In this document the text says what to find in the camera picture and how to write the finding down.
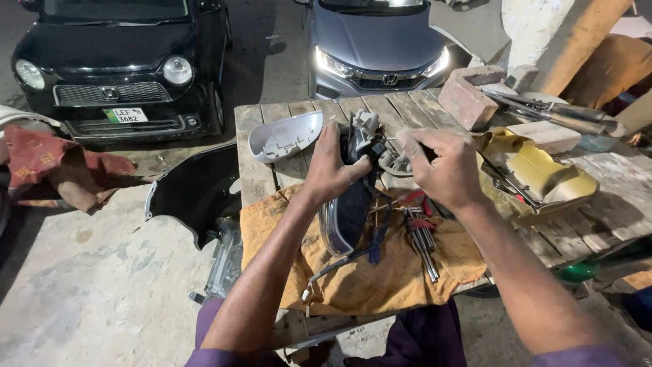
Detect person's left hand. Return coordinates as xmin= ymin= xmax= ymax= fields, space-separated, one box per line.
xmin=304 ymin=121 xmax=373 ymax=205

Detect person's right hand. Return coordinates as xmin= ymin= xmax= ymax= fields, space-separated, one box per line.
xmin=395 ymin=128 xmax=493 ymax=213

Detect thin metal screwdriver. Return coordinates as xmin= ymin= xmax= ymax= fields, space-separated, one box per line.
xmin=379 ymin=136 xmax=439 ymax=160

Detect car side mirror assembly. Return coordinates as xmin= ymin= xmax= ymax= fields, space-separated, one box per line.
xmin=318 ymin=109 xmax=394 ymax=259

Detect large red brick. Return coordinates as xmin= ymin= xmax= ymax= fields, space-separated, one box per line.
xmin=438 ymin=76 xmax=500 ymax=132

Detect red hex key set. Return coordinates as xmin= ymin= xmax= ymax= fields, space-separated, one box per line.
xmin=404 ymin=206 xmax=442 ymax=283

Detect small red brick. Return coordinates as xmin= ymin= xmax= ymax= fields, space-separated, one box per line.
xmin=450 ymin=65 xmax=508 ymax=88

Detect black metal tool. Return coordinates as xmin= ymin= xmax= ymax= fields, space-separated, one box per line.
xmin=481 ymin=154 xmax=542 ymax=210

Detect silver car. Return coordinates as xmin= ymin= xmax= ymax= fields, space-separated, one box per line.
xmin=293 ymin=0 xmax=452 ymax=101

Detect grey stone block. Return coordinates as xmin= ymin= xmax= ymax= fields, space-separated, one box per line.
xmin=504 ymin=64 xmax=540 ymax=93

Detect gold mirror housing shell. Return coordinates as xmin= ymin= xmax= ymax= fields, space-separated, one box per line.
xmin=475 ymin=127 xmax=600 ymax=228

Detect silver mirror cover shell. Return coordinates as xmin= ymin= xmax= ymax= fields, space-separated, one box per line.
xmin=248 ymin=110 xmax=325 ymax=164

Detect pale flat brick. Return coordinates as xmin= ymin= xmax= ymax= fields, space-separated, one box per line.
xmin=506 ymin=120 xmax=583 ymax=156

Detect orange cloth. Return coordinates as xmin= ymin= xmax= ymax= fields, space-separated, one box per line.
xmin=239 ymin=182 xmax=488 ymax=317

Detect pale blue tub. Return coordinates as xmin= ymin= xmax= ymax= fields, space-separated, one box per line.
xmin=577 ymin=133 xmax=620 ymax=153

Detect person's purple clothing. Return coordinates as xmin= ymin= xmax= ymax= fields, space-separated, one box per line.
xmin=184 ymin=298 xmax=628 ymax=367

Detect green container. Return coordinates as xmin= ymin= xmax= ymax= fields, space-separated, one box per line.
xmin=554 ymin=259 xmax=603 ymax=284

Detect brown cloth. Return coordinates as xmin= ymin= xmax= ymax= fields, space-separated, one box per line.
xmin=560 ymin=33 xmax=652 ymax=111

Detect black car bumper part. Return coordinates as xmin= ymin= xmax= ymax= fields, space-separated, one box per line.
xmin=145 ymin=142 xmax=243 ymax=251

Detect clear headlight unit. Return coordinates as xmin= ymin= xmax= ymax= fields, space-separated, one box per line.
xmin=189 ymin=216 xmax=245 ymax=306

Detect black car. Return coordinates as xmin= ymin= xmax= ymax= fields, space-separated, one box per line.
xmin=11 ymin=0 xmax=234 ymax=144

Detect red patterned cloth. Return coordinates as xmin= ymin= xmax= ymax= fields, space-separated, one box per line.
xmin=0 ymin=124 xmax=139 ymax=213

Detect white car body panel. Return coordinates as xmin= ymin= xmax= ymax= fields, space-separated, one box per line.
xmin=0 ymin=104 xmax=67 ymax=134

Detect grey plastic mirror bracket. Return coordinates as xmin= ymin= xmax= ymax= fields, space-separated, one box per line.
xmin=378 ymin=147 xmax=414 ymax=177

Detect red handled pliers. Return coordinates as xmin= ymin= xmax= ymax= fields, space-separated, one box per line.
xmin=369 ymin=189 xmax=434 ymax=218

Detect mirror cable with blue connector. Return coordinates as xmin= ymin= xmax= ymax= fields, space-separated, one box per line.
xmin=302 ymin=176 xmax=394 ymax=305

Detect wooden handled chisel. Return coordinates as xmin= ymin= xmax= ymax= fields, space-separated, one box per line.
xmin=495 ymin=97 xmax=620 ymax=137
xmin=481 ymin=88 xmax=608 ymax=123

